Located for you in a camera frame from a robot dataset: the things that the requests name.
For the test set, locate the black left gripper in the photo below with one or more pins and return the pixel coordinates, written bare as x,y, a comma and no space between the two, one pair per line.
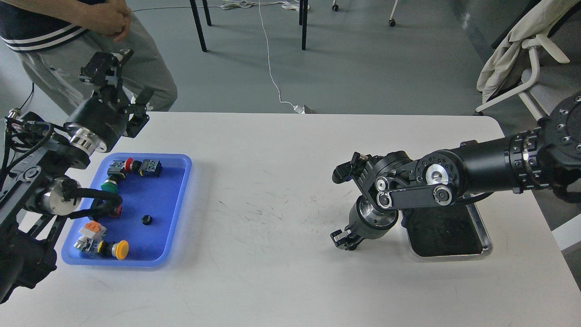
107,115

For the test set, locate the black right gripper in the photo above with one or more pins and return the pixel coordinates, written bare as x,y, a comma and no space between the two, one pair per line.
365,222

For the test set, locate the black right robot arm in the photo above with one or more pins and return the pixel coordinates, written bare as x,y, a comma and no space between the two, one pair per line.
393,186

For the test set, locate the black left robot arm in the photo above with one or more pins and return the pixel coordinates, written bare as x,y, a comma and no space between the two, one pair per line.
37,197

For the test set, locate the blue plastic tray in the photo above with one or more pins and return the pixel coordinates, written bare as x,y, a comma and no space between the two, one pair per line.
161,197

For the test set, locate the silver metal tray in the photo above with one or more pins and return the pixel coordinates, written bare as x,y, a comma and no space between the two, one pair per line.
453,233

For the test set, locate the person's hand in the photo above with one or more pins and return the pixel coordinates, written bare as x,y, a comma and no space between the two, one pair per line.
111,18

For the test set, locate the person in grey trousers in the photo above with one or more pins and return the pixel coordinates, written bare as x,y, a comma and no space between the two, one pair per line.
52,49

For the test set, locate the black table leg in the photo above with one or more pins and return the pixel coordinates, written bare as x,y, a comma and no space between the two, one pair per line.
198,23
303,18

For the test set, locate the white power adapter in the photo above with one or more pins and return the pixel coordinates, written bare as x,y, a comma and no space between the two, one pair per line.
302,109

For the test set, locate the orange grey contact block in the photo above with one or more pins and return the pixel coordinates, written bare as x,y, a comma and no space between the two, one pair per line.
92,233

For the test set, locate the white chair with cloth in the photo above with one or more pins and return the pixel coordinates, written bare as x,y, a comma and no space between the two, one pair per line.
538,60

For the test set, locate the red push button switch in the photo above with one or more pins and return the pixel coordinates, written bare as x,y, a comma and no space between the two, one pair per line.
129,165

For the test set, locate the black switch contact block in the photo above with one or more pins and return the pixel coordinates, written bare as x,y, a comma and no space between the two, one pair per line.
150,168

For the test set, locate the green push button switch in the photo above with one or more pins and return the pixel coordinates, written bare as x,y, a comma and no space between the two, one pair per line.
110,184

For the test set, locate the black red switch module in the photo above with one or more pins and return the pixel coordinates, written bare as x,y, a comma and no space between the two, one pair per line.
111,212

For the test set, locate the yellow push button switch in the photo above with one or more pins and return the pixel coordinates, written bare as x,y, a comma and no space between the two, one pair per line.
116,250

